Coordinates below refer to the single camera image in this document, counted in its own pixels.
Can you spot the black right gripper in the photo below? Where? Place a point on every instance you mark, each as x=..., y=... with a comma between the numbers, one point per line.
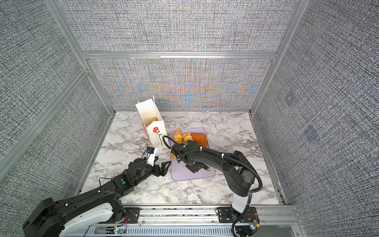
x=193, y=170

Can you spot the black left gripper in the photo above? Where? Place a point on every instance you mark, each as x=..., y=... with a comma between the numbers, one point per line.
x=164, y=171

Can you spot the twisted golden bread roll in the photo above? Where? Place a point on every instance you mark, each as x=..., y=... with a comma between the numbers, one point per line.
x=187, y=137

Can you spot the white paper bag red flower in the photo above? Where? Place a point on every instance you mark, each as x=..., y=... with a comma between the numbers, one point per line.
x=154, y=130

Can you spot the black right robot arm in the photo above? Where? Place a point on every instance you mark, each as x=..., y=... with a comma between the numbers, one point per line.
x=241, y=177

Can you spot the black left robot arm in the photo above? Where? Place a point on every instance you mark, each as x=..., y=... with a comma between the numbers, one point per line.
x=100, y=205

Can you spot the reddish brown croissant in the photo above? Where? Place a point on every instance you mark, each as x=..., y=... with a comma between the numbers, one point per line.
x=200, y=138

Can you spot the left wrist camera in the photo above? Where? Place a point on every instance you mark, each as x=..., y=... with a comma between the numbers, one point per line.
x=150, y=155

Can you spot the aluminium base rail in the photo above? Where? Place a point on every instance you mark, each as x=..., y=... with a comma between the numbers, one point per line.
x=197, y=221

